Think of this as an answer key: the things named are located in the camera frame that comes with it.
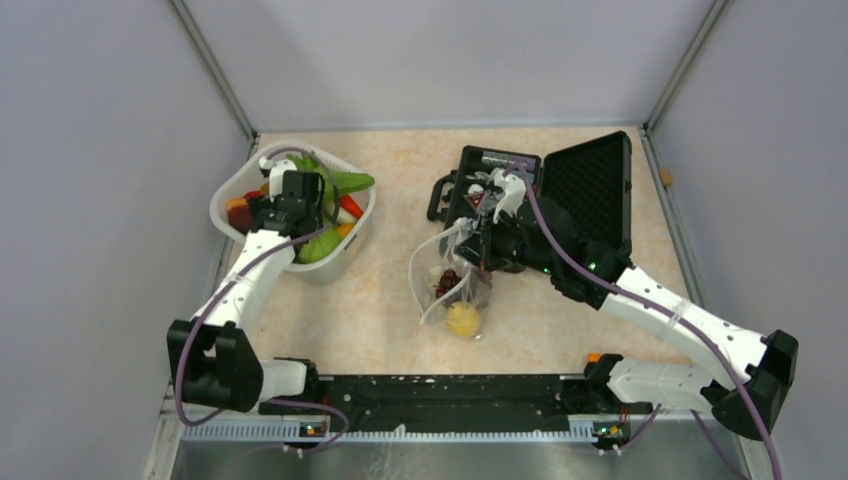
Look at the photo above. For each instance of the clear zip top bag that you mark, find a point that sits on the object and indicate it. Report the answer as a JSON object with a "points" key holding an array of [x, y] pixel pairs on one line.
{"points": [[428, 262]]}

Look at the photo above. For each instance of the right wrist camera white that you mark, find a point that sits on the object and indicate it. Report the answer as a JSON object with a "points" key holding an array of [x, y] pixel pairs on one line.
{"points": [[514, 191]]}

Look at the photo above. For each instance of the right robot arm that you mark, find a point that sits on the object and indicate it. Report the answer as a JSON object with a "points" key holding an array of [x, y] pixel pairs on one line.
{"points": [[742, 377]]}

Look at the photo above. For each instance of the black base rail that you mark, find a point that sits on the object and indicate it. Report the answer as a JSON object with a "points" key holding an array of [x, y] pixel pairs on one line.
{"points": [[439, 404]]}

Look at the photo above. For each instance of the green cabbage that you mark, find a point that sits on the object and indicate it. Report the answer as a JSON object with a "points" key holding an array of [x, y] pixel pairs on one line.
{"points": [[319, 247]]}

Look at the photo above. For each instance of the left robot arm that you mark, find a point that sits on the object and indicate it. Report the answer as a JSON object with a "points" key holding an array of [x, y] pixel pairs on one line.
{"points": [[212, 360]]}

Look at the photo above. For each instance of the orange carrot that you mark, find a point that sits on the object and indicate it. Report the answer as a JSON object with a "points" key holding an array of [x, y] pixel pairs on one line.
{"points": [[348, 203]]}

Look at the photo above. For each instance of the poker chips in case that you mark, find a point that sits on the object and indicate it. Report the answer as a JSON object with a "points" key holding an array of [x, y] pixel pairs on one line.
{"points": [[478, 167]]}

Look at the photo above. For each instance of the papaya slice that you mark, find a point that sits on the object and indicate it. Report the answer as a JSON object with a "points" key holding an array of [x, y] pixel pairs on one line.
{"points": [[239, 215]]}

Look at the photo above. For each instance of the black carrying case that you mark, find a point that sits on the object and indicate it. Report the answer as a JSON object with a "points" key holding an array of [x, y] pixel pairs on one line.
{"points": [[591, 181]]}

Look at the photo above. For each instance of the yellow lemon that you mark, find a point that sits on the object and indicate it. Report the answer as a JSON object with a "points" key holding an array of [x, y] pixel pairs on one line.
{"points": [[463, 319]]}

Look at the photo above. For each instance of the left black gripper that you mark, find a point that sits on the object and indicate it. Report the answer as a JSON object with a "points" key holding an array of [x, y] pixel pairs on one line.
{"points": [[257, 205]]}

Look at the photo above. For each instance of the green lettuce leaf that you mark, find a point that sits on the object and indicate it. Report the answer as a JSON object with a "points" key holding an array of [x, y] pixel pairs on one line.
{"points": [[346, 182]]}

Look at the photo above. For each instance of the dark red grape bunch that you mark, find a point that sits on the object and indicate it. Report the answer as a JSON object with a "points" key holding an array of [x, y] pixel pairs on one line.
{"points": [[453, 285]]}

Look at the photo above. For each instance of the white plastic basket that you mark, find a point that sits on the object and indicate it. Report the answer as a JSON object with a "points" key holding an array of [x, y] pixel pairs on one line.
{"points": [[249, 178]]}

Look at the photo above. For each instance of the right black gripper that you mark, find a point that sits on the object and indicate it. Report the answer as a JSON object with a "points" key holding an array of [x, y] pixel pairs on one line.
{"points": [[480, 248]]}

